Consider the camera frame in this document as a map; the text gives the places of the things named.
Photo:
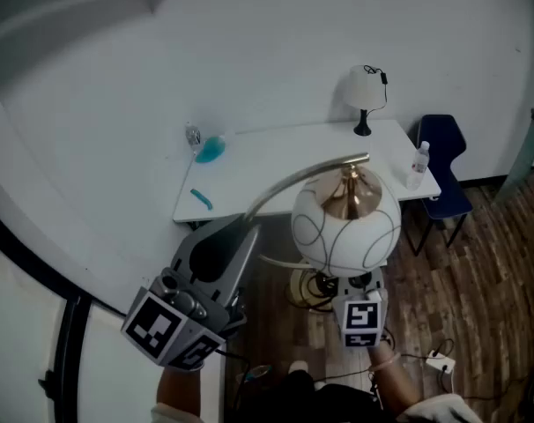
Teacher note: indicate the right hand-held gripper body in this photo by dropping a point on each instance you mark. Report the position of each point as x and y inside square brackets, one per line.
[361, 315]

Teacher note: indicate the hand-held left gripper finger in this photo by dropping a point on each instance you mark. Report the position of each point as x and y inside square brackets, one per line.
[240, 271]
[192, 254]

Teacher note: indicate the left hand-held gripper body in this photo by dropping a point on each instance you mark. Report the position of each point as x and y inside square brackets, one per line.
[154, 328]

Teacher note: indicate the white globe lamp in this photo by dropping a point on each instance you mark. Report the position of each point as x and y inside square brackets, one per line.
[346, 236]

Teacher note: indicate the person's left forearm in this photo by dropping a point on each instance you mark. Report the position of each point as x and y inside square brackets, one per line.
[179, 390]

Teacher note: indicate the person's right forearm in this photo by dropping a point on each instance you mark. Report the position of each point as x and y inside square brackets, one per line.
[397, 388]

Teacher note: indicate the table lamp, white shade, black base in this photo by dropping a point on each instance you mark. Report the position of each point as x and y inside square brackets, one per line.
[363, 86]

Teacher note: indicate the person's white shoe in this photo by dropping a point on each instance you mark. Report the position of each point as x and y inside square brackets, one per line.
[298, 367]

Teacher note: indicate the white power strip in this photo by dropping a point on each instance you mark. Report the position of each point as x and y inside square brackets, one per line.
[441, 361]

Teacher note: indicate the person's dark garment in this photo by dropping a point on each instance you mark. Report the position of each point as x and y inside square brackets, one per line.
[320, 401]

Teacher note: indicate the blue liquid spray bottle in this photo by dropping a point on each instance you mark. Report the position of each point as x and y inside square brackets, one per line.
[210, 150]

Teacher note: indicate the clear water bottle blue label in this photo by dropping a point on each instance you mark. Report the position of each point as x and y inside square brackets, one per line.
[193, 137]

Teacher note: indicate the clear water bottle red label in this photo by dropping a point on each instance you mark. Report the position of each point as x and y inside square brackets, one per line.
[418, 165]

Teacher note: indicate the dark blue chair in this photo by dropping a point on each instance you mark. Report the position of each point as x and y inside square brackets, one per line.
[443, 148]

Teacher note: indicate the black metal partition frame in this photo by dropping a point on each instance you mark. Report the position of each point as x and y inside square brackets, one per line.
[71, 324]

